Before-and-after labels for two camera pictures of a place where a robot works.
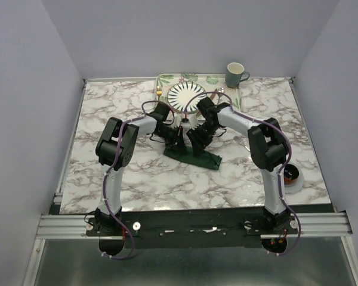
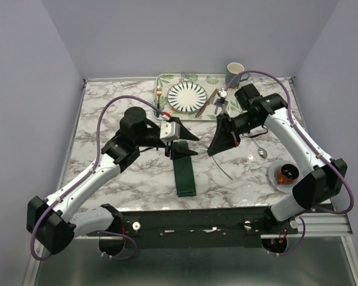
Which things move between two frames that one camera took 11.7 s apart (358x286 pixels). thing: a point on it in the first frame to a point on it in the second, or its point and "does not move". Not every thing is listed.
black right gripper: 200,144 to 224,139
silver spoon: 239,139 to 221,168
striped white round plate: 179,94 does not move
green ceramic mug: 234,74 does not move
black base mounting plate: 189,229 does not move
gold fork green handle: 159,93 does not move
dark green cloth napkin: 206,158 to 184,171
